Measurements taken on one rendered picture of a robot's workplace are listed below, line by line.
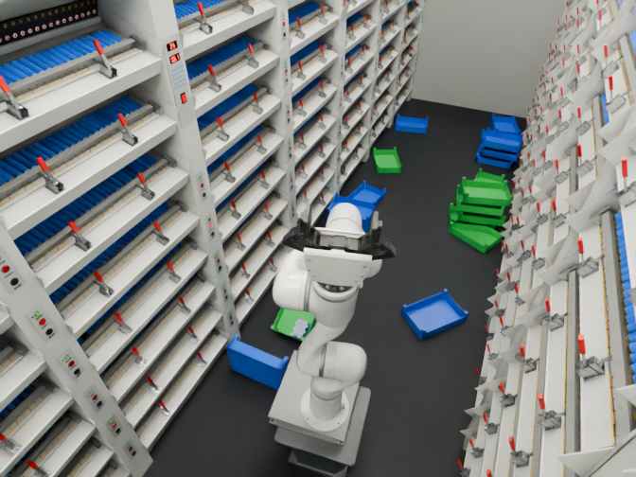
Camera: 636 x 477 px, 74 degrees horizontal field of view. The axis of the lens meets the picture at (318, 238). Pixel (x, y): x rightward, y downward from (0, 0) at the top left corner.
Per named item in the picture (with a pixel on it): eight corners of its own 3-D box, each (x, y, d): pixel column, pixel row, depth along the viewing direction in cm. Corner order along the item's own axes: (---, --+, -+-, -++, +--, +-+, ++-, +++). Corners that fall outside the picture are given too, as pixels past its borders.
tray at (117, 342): (206, 259, 181) (209, 246, 174) (97, 377, 139) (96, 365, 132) (167, 236, 182) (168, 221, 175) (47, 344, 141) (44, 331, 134)
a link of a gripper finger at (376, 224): (388, 256, 61) (396, 232, 55) (366, 255, 61) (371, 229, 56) (389, 238, 63) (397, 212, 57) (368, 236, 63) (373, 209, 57)
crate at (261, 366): (283, 393, 207) (291, 379, 212) (280, 370, 193) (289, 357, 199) (231, 369, 216) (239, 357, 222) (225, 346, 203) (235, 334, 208)
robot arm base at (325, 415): (350, 387, 173) (355, 364, 160) (346, 434, 159) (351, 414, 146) (304, 380, 174) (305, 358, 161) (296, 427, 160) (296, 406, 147)
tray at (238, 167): (282, 145, 215) (289, 122, 205) (212, 211, 174) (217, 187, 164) (248, 125, 217) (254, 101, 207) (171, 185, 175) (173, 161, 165)
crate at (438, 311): (443, 296, 253) (446, 288, 247) (465, 322, 239) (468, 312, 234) (400, 313, 243) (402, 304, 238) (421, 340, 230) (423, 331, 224)
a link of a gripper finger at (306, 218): (309, 248, 62) (309, 222, 56) (288, 245, 62) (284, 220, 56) (312, 229, 63) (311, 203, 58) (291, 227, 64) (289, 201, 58)
